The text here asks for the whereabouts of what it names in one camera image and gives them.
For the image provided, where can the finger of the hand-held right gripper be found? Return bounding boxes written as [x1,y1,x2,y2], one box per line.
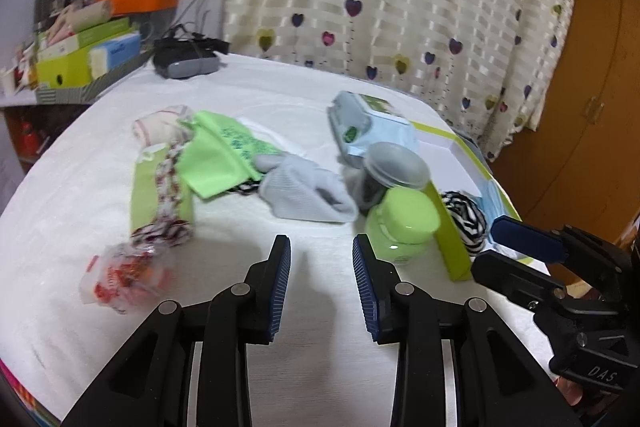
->
[490,215,601,265]
[471,252,571,323]

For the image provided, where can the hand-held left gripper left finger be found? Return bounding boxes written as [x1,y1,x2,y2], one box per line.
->
[62,234,292,427]

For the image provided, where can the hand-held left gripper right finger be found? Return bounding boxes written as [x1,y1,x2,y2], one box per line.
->
[352,233,583,427]

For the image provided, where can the black white striped cloth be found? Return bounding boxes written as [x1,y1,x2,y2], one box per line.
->
[440,190,488,255]

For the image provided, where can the light grey sock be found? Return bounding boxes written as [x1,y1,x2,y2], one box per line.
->
[252,153,360,224]

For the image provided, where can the pale blue wet wipes pack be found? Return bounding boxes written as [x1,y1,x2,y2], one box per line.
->
[327,91,420,170]

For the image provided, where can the white towel red stripes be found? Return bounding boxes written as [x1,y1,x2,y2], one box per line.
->
[131,104,195,148]

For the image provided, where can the blue face mask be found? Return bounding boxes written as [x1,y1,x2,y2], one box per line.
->
[477,179,508,223]

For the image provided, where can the lime green plastic jar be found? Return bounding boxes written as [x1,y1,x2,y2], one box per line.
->
[364,187,442,265]

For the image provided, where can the green and white open box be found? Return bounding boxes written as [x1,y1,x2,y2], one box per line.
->
[410,122,521,283]

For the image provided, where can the clear jar grey lid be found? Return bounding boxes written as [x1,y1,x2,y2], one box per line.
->
[345,142,432,212]

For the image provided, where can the lime green cloth pouch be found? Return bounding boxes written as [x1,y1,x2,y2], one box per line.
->
[179,110,286,200]

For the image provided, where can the flat green paper box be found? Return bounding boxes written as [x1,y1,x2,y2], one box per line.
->
[129,142,197,238]

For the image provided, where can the clear plastic bag red print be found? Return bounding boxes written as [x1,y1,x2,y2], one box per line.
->
[79,242,173,315]

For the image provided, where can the brown wooden wardrobe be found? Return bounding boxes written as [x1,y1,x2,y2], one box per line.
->
[492,0,640,258]

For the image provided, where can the black grey headset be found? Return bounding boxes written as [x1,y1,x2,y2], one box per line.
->
[152,34,223,80]

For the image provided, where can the grey striped box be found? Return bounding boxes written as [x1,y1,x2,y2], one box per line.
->
[35,52,151,105]

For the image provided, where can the wooden shelf unit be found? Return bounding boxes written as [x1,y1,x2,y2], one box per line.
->
[0,99,96,178]

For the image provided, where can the blue white tissue pack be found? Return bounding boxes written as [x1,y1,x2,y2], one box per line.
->
[89,32,143,80]

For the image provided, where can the red bottle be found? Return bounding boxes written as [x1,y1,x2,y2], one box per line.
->
[20,119,43,155]

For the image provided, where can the flat green white box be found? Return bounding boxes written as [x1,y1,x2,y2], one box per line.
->
[37,18,136,60]

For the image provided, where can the beige paper roll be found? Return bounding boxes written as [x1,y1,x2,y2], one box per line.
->
[60,1,116,32]

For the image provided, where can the red white braided rope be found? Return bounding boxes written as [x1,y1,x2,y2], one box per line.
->
[131,139,196,250]

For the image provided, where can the black cable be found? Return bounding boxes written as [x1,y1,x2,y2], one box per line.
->
[167,0,232,54]

